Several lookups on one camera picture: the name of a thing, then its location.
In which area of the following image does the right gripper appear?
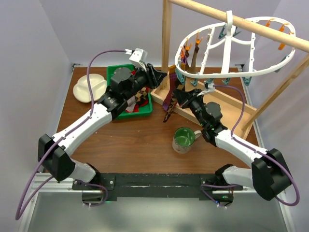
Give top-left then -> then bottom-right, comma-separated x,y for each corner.
173,89 -> 207,127

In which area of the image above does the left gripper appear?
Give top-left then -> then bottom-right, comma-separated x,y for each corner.
124,62 -> 168,101

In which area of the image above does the maroon sock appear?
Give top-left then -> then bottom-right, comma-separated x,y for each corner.
163,65 -> 178,111

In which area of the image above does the argyle brown sock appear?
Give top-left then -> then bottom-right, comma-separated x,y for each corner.
135,87 -> 148,105
163,84 -> 185,123

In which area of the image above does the red white patterned sock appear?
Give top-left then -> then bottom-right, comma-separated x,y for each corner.
133,100 -> 149,113

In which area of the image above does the white round clip hanger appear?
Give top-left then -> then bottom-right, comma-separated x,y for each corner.
174,26 -> 292,74

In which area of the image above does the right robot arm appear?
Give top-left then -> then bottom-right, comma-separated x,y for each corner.
173,89 -> 292,201

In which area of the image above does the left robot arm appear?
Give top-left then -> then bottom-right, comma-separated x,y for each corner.
38,64 -> 167,189

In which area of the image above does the green plastic bin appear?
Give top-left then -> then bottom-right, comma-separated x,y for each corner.
106,64 -> 153,119

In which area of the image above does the green enamel mug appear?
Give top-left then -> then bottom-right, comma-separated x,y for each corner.
172,127 -> 202,154

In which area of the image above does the wooden rack base tray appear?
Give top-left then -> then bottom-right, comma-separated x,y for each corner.
151,84 -> 256,139

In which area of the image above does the white divided plate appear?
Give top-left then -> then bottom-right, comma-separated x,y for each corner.
73,73 -> 107,103

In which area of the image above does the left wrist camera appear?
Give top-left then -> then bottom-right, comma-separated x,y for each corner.
129,48 -> 148,67

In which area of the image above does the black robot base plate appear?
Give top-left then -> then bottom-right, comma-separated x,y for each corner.
71,173 -> 234,203

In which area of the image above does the wooden rack frame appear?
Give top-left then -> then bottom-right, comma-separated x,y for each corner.
162,0 -> 309,132

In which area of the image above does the aluminium frame rail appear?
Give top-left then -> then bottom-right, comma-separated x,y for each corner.
19,173 -> 108,232

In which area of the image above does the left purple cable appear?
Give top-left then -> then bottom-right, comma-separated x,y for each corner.
15,50 -> 132,220

